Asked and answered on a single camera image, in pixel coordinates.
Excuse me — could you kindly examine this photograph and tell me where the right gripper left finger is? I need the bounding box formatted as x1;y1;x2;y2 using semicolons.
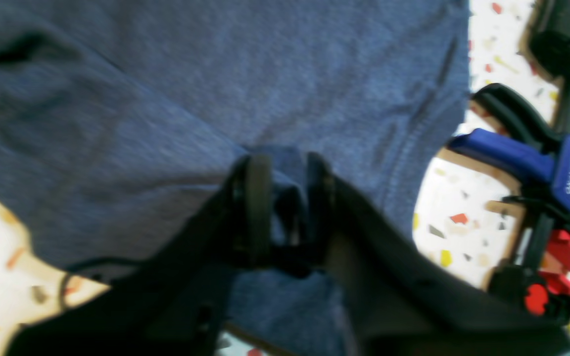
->
231;155;272;267

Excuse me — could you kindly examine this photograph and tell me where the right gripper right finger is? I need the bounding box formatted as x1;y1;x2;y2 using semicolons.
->
307;152;335;262

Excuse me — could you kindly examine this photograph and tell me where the blue T-shirt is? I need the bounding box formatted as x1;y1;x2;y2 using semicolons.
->
0;0;471;356

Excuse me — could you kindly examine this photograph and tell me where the blue bar clamp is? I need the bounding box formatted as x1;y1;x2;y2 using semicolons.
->
447;0;570;326

